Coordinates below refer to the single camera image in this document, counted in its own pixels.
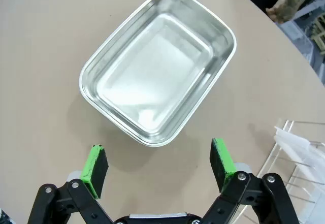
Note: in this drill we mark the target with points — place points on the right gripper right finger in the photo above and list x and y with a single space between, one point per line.
223 163

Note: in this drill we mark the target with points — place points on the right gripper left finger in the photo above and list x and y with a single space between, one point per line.
94 168

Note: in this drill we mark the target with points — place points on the rectangular stainless steel container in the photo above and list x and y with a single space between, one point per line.
157 69

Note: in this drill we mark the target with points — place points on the person's left hand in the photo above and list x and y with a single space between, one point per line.
273 12

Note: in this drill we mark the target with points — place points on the clear plastic clip lid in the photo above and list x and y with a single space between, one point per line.
304 147

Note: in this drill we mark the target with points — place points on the grey plastic storage crate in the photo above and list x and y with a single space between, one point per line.
299 43

